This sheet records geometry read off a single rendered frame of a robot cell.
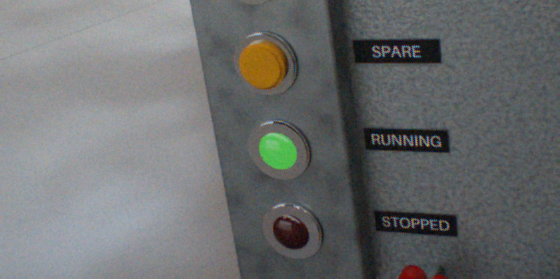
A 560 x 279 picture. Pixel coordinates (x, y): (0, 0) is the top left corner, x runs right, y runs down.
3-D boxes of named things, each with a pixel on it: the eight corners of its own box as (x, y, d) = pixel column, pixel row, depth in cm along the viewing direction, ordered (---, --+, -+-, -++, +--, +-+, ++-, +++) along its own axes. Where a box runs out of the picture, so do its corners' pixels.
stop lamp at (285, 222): (319, 243, 63) (313, 206, 62) (310, 256, 61) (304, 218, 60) (280, 240, 63) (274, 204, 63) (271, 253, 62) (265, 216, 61)
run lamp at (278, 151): (307, 163, 61) (301, 124, 60) (298, 175, 59) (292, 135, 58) (267, 162, 61) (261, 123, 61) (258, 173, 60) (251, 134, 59)
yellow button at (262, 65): (293, 83, 58) (286, 37, 57) (286, 91, 57) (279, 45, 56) (249, 83, 59) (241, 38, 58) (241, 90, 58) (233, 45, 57)
